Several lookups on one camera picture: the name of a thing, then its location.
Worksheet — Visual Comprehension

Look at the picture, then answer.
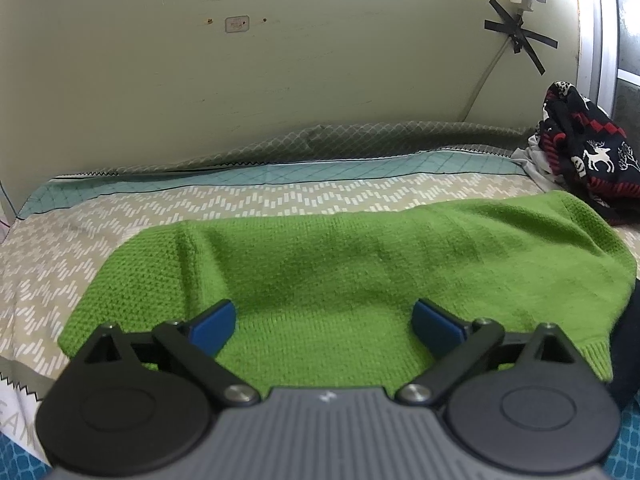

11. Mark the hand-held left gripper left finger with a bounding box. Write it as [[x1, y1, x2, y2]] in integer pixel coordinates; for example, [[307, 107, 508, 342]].
[[70, 299, 262, 408]]

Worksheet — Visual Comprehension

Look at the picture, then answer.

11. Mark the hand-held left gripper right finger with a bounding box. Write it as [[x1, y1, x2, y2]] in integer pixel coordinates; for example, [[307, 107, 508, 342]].
[[395, 298, 588, 408]]

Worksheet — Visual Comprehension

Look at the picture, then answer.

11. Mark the green knit sweater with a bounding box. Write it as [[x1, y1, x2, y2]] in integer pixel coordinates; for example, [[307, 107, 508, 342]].
[[57, 191, 638, 383]]

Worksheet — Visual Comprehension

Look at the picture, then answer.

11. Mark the beige chevron bed sheet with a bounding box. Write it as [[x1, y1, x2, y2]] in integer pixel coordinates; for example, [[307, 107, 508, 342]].
[[0, 152, 546, 391]]

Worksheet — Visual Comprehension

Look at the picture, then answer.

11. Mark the dark cloth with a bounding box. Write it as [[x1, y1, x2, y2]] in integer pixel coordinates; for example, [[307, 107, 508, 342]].
[[606, 287, 640, 413]]

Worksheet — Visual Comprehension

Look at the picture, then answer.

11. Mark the white cloth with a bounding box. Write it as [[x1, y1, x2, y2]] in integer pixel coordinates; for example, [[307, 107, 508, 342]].
[[511, 135, 568, 193]]

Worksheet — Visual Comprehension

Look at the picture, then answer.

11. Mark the grey diamond quilt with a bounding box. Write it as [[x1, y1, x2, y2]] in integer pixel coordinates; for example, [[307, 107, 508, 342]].
[[50, 121, 538, 181]]

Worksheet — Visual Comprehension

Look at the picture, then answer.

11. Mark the teal patterned blanket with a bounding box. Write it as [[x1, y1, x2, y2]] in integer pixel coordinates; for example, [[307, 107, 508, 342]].
[[0, 382, 53, 480]]

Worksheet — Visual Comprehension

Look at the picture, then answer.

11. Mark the reindeer print sweater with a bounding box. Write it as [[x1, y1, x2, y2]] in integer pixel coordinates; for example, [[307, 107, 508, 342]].
[[537, 80, 640, 226]]

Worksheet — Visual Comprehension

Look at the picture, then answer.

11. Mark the black tape cross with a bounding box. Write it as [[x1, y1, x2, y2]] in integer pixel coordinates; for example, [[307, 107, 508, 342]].
[[483, 0, 560, 76]]

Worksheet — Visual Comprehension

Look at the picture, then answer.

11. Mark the white wall cable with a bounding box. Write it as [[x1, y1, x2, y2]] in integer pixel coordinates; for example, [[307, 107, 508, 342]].
[[462, 42, 507, 123]]

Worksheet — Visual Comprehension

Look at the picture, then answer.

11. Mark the white window frame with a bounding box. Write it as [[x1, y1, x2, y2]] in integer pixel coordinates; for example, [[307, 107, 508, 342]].
[[570, 0, 640, 111]]

